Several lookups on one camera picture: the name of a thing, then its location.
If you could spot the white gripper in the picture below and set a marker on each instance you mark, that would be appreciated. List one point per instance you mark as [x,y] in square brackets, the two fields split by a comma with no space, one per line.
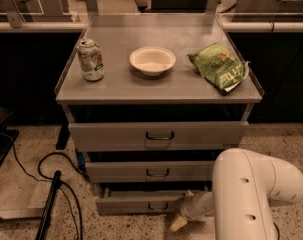
[188,208]

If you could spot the grey bottom drawer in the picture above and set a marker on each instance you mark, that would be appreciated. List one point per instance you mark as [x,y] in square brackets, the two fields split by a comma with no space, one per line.
[139,202]

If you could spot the grey drawer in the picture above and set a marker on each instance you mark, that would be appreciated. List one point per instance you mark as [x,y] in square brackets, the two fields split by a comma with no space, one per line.
[167,171]
[139,202]
[94,137]

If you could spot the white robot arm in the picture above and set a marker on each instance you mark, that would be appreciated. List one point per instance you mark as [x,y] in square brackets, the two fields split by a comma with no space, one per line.
[245,184]

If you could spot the grey middle drawer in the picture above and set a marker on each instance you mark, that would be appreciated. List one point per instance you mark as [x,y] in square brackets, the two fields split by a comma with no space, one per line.
[167,171]

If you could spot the grey top drawer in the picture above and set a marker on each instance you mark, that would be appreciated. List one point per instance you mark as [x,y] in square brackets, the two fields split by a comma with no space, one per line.
[94,137]

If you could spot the grey metal drawer cabinet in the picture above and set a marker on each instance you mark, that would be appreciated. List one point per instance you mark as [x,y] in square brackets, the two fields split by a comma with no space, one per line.
[126,95]

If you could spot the green chip bag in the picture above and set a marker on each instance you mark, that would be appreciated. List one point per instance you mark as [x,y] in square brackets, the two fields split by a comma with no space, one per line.
[220,67]

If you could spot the black bar on floor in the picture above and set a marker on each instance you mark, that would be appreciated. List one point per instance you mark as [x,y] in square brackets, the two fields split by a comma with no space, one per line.
[46,215]

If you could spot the white paper bowl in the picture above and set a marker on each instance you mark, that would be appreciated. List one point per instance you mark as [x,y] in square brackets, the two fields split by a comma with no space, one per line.
[152,60]

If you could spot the crushed white soda can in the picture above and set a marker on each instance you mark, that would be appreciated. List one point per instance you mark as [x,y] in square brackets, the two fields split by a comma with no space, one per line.
[90,59]

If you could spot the dark base at left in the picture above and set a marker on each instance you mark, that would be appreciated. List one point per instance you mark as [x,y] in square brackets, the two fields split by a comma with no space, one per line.
[7,137]

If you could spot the white horizontal rail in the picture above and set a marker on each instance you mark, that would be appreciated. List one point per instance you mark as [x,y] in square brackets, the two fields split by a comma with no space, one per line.
[239,27]

